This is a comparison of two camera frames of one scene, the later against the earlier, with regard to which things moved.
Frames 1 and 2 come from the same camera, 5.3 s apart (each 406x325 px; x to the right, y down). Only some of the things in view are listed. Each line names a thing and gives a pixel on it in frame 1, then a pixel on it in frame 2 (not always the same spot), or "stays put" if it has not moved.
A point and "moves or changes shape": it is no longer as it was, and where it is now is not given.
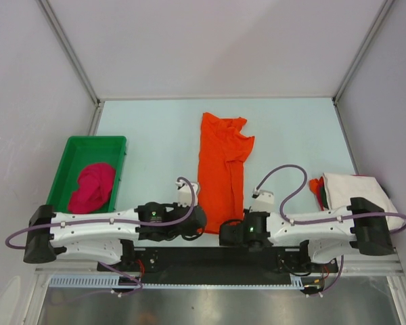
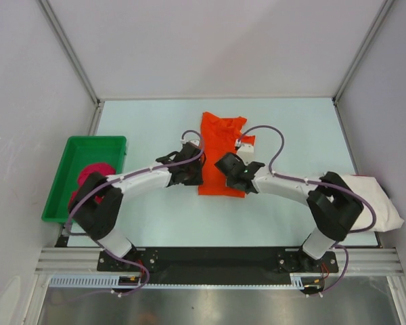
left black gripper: (191, 233) -> (197, 180)
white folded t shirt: (340, 188) stays put
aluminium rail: (384, 266) stays put
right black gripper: (246, 210) -> (229, 183)
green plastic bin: (80, 152) stays put
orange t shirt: (223, 149) moves or changes shape
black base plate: (226, 262) stays put
